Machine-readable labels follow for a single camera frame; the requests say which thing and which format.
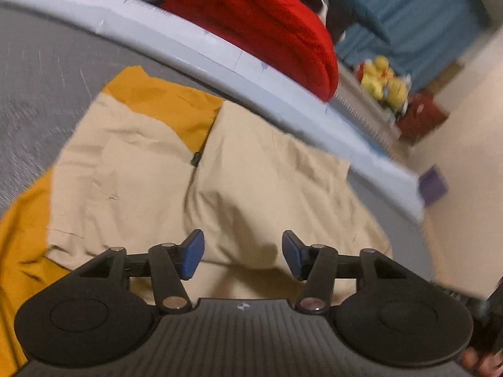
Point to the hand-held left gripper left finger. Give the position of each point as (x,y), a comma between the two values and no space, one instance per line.
(193,255)

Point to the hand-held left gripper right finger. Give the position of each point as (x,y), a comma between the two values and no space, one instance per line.
(292,255)

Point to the beige and mustard hooded jacket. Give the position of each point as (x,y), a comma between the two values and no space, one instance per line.
(255,188)

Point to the person's right hand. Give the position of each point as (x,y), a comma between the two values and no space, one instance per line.
(477,363)

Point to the purple box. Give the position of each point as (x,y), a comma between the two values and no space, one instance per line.
(432,185)

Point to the light blue bed sheet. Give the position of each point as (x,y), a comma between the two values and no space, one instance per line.
(275,98)

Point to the red bag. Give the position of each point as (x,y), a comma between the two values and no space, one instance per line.
(422,116)

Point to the yellow plush toy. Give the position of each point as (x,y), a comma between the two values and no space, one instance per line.
(375,76)
(397,92)

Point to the red folded blanket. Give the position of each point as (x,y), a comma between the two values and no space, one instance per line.
(255,15)

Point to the blue curtain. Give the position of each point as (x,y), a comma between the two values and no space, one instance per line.
(412,27)

